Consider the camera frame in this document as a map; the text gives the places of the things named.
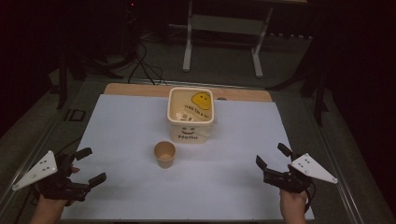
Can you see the white crumpled paper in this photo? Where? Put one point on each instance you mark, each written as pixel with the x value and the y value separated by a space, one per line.
pixel 183 117

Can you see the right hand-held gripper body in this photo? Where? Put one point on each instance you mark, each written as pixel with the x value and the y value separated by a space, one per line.
pixel 291 180

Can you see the white metal stand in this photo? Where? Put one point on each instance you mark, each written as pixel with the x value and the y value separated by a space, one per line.
pixel 187 56

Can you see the person's right hand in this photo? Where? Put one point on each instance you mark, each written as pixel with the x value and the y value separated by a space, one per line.
pixel 293 202

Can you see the person's left hand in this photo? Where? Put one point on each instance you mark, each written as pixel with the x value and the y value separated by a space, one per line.
pixel 53 205

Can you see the pale blue table mat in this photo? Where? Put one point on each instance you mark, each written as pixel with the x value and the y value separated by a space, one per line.
pixel 124 140

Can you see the brown paper cup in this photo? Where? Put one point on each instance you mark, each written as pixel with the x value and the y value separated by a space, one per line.
pixel 164 154

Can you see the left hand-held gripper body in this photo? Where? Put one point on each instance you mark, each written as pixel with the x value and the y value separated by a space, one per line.
pixel 59 186

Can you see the black metal stand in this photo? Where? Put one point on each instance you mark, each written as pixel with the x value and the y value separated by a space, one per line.
pixel 319 102
pixel 62 90

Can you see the cream bin with smiley print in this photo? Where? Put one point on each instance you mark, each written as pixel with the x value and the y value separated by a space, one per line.
pixel 190 132

